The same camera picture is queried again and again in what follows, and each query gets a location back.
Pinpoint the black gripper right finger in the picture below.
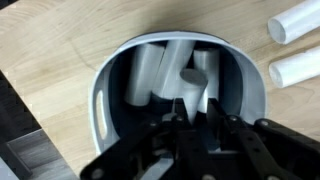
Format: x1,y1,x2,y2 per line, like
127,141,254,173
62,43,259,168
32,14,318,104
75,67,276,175
207,98,320,180

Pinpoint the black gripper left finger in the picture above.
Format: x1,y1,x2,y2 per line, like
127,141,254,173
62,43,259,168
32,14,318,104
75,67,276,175
79,98,209,180

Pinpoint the blue-grey bucket with white rim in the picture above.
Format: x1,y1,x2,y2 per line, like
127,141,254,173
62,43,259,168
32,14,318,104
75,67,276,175
88,31,268,158

